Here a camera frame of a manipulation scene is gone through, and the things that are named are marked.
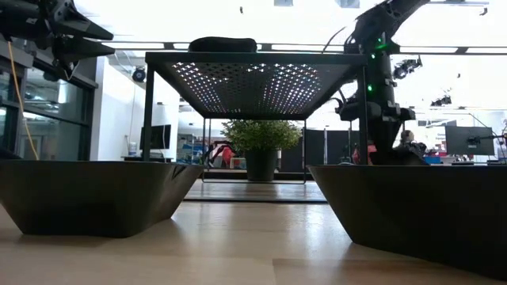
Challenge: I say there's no black ceiling spotlight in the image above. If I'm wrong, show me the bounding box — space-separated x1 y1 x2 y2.
391 57 424 80
429 94 453 108

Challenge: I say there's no red connector with yellow cable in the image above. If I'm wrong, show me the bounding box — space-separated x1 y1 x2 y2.
6 41 40 160

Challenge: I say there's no black partition panel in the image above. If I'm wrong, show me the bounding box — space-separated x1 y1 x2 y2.
304 129 360 165

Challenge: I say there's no black metal table frame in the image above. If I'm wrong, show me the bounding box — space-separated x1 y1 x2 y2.
202 168 316 178

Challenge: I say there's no ceiling light rail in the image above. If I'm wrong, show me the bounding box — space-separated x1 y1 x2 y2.
101 40 507 55

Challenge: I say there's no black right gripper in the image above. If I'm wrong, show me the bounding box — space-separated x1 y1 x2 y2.
336 101 417 165

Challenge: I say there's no green plant in black pot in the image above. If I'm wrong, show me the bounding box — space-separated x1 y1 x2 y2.
220 119 302 182

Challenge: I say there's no black perforated metal stand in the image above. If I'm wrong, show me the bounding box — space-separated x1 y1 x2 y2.
142 51 369 204

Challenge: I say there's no black computer monitor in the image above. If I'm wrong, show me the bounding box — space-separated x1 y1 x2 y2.
444 125 496 157
139 123 173 151

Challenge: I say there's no dark background desk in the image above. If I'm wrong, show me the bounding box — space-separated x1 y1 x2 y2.
120 154 175 163

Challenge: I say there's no black framed glass partition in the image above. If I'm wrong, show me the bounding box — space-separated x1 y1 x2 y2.
0 39 99 160

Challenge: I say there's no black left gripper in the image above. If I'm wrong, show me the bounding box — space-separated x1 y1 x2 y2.
0 0 116 80

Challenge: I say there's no person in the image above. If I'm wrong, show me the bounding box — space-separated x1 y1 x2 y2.
204 139 235 169
399 129 429 165
351 142 377 165

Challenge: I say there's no black wavy square plate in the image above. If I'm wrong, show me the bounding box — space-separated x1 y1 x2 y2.
0 158 206 238
307 163 507 280

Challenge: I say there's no black rounded square plate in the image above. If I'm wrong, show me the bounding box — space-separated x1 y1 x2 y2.
187 36 258 54

